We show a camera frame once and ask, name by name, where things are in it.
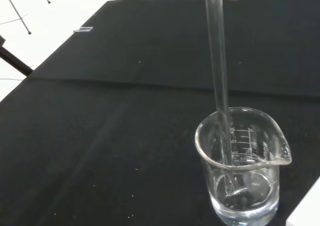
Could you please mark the clear glass beaker with water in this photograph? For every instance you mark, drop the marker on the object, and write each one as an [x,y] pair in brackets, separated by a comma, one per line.
[272,146]

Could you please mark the white test tube rack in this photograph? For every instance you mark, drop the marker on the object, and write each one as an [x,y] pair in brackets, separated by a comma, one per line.
[310,211]

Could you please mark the black metal frame bar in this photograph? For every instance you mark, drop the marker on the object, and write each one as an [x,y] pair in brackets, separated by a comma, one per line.
[15,61]

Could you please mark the black bench cloth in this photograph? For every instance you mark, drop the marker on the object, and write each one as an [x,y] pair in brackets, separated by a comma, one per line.
[125,123]

